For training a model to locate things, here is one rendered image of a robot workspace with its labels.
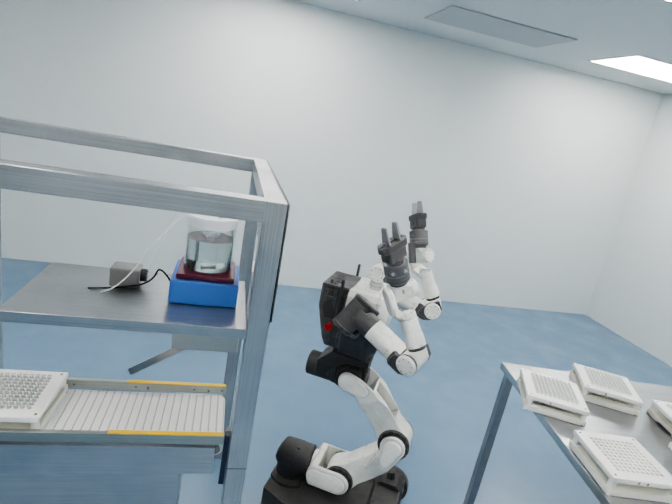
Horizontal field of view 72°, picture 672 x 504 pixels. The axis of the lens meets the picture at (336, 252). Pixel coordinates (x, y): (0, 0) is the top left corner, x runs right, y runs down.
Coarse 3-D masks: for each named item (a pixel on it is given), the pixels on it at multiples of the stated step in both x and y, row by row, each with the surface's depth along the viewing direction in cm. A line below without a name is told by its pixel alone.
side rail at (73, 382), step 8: (72, 384) 160; (80, 384) 160; (88, 384) 161; (96, 384) 161; (104, 384) 162; (112, 384) 163; (120, 384) 163; (128, 384) 164; (136, 384) 164; (144, 384) 165; (152, 384) 166; (160, 384) 166; (192, 392) 170; (200, 392) 170; (216, 392) 172; (224, 392) 172
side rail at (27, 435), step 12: (0, 432) 131; (12, 432) 132; (24, 432) 133; (36, 432) 133; (48, 432) 134; (60, 432) 135; (72, 432) 136; (84, 432) 137; (96, 432) 138; (204, 444) 145; (216, 444) 146
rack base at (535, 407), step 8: (520, 384) 209; (520, 392) 205; (528, 408) 194; (536, 408) 193; (544, 408) 193; (552, 408) 194; (552, 416) 192; (560, 416) 191; (568, 416) 190; (576, 416) 192; (576, 424) 190; (584, 424) 189
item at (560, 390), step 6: (540, 378) 206; (546, 378) 208; (540, 384) 201; (546, 384) 202; (558, 384) 204; (564, 384) 206; (540, 390) 196; (546, 390) 197; (552, 390) 198; (558, 390) 199; (564, 390) 200; (564, 396) 194; (570, 396) 195
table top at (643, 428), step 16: (512, 368) 230; (528, 368) 233; (544, 368) 236; (512, 384) 221; (640, 384) 239; (544, 416) 192; (592, 416) 199; (608, 416) 202; (624, 416) 204; (640, 416) 207; (560, 432) 183; (608, 432) 189; (624, 432) 191; (640, 432) 194; (656, 432) 196; (560, 448) 178; (656, 448) 184; (576, 464) 167; (592, 480) 158; (608, 496) 152
